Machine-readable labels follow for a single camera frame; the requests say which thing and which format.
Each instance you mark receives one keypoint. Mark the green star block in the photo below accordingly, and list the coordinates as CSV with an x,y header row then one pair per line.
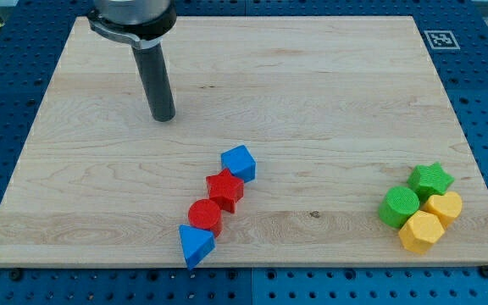
x,y
429,180

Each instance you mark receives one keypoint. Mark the white fiducial marker tag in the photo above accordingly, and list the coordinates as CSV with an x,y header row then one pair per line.
x,y
441,40

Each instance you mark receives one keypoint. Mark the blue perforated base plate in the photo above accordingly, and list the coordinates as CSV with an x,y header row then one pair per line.
x,y
31,42

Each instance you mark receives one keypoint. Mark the red cylinder block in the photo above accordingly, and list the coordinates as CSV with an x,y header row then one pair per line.
x,y
206,214

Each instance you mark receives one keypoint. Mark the yellow heart block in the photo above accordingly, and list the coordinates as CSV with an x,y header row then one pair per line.
x,y
447,207

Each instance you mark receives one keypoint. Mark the blue cube block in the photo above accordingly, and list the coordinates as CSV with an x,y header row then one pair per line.
x,y
240,162

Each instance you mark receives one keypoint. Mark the blue triangle block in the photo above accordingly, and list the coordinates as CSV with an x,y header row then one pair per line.
x,y
196,244

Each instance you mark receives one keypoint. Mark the yellow hexagon block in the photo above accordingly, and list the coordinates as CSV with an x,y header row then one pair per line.
x,y
421,232

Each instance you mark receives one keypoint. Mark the wooden board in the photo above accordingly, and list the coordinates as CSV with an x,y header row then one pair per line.
x,y
334,110

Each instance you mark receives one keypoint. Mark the red star block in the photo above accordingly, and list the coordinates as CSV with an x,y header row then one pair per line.
x,y
225,189

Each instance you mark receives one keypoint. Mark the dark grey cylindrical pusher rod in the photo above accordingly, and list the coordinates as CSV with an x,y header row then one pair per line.
x,y
155,81

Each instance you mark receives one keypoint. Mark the green cylinder block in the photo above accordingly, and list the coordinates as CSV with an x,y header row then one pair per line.
x,y
397,206

